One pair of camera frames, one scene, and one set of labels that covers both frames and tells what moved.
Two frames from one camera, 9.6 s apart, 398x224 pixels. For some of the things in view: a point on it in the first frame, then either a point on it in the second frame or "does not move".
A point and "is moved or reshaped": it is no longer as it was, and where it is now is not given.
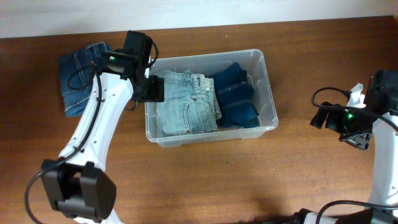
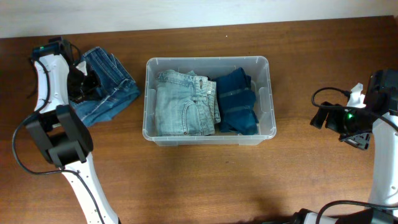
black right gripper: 331,122 does not move
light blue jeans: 189,104 does not move
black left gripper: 157,91 -> 79,94
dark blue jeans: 76,70 is moved or reshaped
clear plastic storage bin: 212,96 does not move
